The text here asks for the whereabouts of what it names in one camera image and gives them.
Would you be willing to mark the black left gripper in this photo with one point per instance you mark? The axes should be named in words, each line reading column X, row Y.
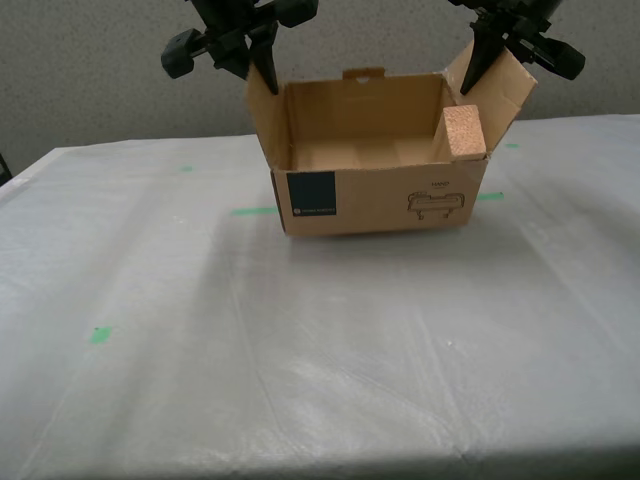
column 235, row 15

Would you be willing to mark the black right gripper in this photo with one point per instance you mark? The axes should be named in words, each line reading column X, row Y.
column 515, row 12

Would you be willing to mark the light wooden block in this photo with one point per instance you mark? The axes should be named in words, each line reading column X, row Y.
column 465, row 132

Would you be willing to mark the brown cardboard box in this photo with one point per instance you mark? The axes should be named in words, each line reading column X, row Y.
column 380, row 200

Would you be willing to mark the translucent white plastic sheet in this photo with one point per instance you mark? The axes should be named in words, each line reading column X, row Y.
column 300, row 350

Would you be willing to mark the dark metal frame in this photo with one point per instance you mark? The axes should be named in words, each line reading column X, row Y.
column 4, row 170

